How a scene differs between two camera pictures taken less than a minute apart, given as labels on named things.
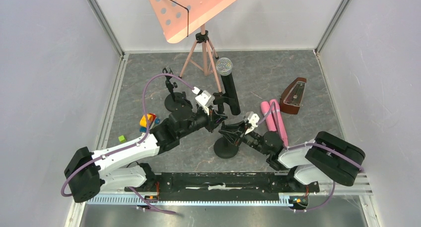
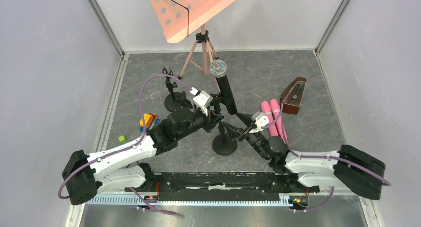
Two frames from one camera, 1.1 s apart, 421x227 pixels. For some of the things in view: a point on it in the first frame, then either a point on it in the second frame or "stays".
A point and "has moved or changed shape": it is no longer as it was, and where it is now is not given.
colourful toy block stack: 151,117 stays
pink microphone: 269,120 stays
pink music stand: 179,10 stays
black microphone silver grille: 224,66 has moved or changed shape
